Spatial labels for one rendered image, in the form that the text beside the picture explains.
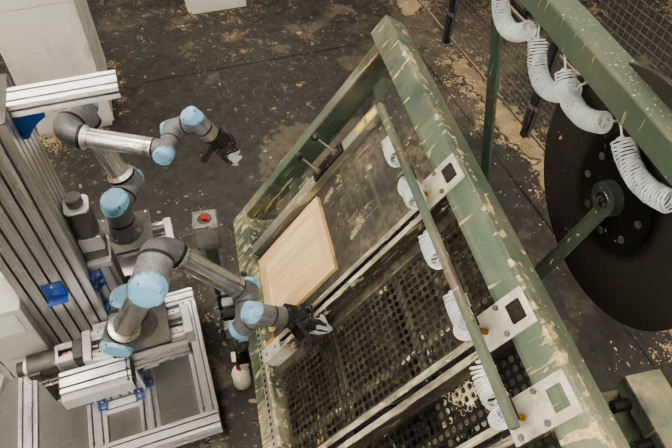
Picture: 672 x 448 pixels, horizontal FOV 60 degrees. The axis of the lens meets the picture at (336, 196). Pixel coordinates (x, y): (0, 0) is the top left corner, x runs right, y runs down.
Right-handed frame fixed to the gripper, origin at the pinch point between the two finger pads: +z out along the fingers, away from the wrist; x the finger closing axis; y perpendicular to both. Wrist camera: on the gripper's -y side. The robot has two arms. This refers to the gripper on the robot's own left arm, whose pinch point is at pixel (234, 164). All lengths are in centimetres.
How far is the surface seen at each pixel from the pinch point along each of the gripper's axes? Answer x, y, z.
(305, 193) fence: -17.7, 19.4, 19.8
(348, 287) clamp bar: -75, 25, 9
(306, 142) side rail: 5.1, 29.2, 16.4
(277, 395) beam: -85, -26, 38
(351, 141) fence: -20, 49, 5
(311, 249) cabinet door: -42.0, 12.1, 24.0
